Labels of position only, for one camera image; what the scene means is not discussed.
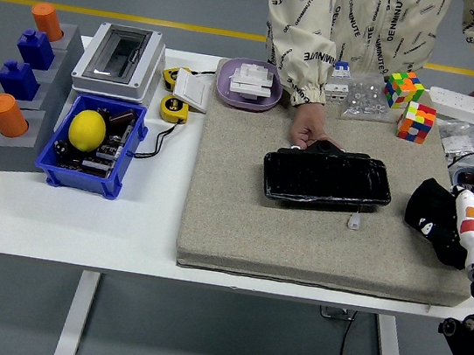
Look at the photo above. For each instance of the white blue circuit breaker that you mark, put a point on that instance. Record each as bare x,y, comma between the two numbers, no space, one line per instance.
337,90

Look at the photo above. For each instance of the grey electrical enclosure box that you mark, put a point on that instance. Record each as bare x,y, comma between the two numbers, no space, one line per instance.
147,63

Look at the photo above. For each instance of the orange cylinder peg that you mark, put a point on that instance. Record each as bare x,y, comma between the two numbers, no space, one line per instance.
47,20
5,114

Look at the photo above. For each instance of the grey under-table bracket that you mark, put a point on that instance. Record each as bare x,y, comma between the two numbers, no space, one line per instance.
334,315

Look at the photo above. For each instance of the white wall switch plate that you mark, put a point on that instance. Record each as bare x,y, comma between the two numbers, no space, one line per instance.
193,92

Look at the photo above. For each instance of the multicoloured puzzle cube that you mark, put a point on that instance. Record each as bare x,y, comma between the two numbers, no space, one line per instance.
417,123
403,90

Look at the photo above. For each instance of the yellow lemon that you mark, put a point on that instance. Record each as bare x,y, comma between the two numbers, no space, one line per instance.
87,131

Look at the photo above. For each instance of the black glossy display panel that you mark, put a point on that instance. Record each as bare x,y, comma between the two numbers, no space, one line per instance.
325,176

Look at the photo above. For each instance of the person's torso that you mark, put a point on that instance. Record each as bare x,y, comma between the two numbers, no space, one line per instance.
374,20

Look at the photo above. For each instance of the grey-brown fabric mat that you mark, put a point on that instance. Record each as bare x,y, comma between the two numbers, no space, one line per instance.
237,208

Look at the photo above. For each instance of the grey stepped block holder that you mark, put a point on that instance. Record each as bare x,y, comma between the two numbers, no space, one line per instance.
15,155

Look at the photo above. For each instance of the purple shallow tray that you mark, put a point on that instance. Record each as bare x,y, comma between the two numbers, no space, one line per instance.
225,89

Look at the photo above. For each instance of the white plastic parts stack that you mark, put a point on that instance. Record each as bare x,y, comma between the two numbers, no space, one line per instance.
252,82

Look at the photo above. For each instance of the clear bag of metal nuts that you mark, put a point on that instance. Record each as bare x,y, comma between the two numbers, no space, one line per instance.
365,98

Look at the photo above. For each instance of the blue block peg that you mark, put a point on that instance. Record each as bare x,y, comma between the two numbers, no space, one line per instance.
18,80
36,50

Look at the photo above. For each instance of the person's right forearm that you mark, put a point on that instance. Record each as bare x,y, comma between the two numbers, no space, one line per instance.
304,76

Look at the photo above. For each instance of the blue plastic bin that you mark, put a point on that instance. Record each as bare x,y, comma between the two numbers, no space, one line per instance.
82,180

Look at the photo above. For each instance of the yellow tape measure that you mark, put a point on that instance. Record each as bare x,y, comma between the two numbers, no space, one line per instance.
173,109
170,77

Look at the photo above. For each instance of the black rag with red patch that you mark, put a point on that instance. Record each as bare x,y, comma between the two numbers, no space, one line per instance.
430,200

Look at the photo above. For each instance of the person's right hand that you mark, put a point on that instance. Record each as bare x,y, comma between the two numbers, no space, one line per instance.
311,121

